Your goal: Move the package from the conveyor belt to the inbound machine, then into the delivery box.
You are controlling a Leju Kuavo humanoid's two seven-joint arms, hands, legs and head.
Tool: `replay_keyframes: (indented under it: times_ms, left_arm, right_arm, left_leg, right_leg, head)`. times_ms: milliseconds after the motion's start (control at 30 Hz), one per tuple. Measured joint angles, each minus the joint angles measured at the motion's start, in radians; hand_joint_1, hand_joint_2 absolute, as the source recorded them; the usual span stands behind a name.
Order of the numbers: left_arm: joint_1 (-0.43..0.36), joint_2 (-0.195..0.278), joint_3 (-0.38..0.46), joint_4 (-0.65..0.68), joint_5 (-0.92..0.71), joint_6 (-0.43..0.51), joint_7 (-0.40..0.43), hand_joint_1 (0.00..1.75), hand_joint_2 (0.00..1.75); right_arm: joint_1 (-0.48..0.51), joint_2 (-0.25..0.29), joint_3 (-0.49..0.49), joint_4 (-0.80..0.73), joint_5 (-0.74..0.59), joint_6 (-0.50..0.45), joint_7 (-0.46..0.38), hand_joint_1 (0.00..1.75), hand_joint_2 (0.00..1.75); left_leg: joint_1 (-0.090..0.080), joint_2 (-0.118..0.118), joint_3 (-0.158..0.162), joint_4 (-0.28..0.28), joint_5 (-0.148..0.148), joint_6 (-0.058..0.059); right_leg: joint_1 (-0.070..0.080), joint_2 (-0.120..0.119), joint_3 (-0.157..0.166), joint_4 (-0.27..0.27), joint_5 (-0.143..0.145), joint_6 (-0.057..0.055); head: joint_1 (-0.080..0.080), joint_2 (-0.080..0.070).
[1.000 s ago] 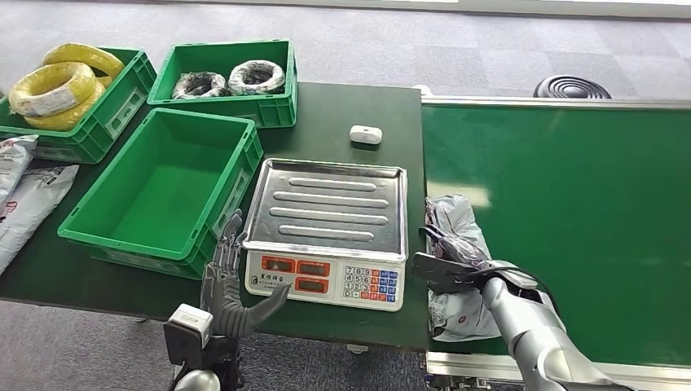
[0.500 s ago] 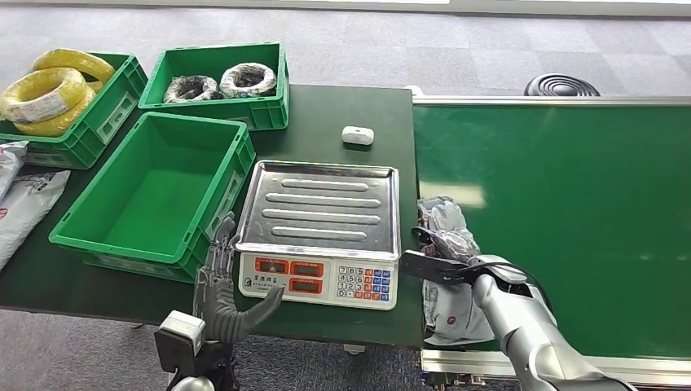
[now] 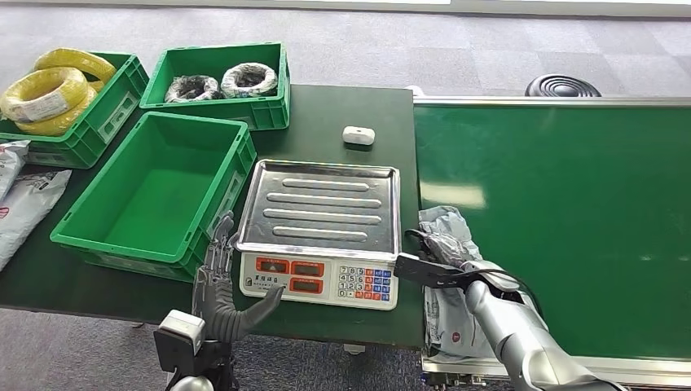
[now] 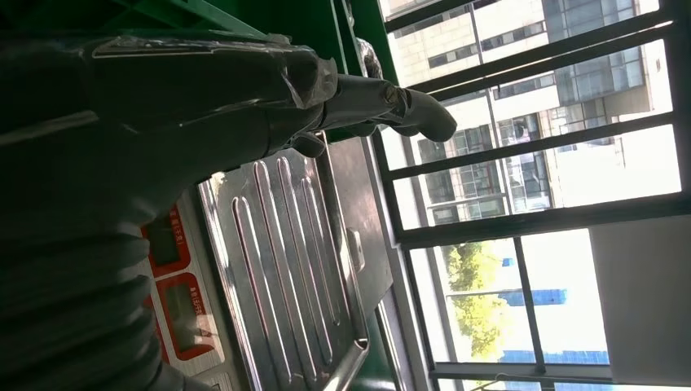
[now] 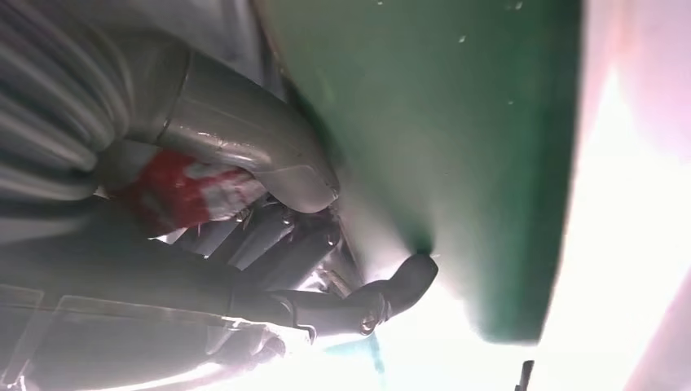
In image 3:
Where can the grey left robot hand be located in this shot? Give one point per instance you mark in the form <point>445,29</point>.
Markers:
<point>216,302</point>

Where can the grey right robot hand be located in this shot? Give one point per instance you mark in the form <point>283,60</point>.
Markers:
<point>448,249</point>

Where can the grey plastic mailer package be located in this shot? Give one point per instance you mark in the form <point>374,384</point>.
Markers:
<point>445,318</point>

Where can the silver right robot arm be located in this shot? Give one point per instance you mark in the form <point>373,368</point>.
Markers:
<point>518,334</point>

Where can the green conveyor belt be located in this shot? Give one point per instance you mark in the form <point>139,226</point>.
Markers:
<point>583,216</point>

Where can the empty green plastic crate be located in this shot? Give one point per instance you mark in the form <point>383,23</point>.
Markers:
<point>156,199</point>

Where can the electronic scale with steel tray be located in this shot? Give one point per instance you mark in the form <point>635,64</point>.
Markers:
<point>324,216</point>

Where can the white table foot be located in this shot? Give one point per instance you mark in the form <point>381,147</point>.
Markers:
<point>354,349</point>

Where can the small white device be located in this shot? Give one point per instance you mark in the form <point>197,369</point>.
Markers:
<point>358,135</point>

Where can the green crate with wrapped coils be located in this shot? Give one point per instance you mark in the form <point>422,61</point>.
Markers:
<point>216,116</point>

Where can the black ribbed round base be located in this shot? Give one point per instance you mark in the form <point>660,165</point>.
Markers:
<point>561,86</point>

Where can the white plastic mailer bag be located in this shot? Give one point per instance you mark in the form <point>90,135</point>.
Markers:
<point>11,162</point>
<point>27,210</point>

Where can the green crate with yellow coils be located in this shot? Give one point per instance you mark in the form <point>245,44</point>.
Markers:
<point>108,121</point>

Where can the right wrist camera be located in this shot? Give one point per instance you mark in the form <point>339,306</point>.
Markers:
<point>426,271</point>

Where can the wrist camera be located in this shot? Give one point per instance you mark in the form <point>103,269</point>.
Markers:
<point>181,326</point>
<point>426,271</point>

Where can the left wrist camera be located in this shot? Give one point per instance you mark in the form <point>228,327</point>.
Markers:
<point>181,326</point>

